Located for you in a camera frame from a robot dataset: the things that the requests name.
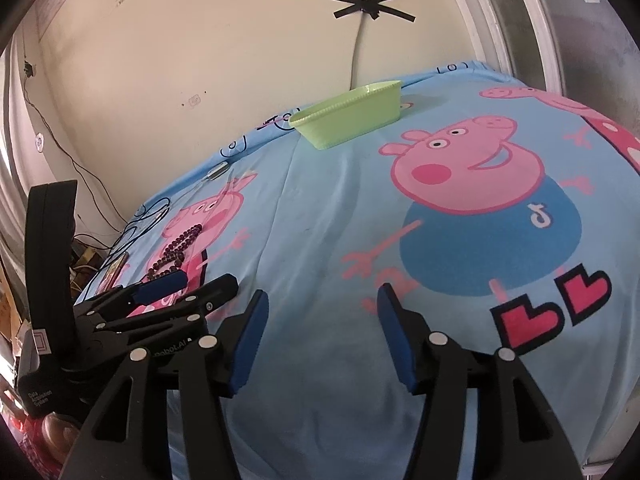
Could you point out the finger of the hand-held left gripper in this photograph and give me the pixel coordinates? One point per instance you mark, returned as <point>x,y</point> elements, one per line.
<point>160,282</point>
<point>215,292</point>

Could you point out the person's left hand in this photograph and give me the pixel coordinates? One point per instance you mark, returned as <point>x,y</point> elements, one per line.
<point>60,437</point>

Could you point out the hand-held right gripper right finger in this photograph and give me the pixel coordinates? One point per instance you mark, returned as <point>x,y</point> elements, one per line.
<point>397,340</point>

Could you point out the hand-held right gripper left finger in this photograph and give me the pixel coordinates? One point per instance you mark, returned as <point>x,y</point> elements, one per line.
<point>250,340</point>

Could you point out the grey curtain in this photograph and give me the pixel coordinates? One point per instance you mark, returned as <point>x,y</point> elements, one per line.
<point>10,210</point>

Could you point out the small white grey device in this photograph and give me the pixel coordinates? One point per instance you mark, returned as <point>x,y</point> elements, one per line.
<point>217,171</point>

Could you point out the blue cartoon printed blanket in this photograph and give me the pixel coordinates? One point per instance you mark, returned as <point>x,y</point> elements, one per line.
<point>325,220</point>

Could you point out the green plastic tray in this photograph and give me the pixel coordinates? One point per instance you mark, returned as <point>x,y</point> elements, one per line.
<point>345,120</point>

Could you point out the white window frame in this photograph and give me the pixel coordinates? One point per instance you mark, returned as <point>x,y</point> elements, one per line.
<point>480,20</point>

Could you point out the small wall sticker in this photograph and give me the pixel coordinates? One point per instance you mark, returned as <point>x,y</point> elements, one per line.
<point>194,100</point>

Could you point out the black tape cross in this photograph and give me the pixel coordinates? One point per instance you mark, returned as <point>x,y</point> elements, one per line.
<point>372,5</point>

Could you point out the round white wall fitting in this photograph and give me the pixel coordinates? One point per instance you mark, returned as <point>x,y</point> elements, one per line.
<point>39,143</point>

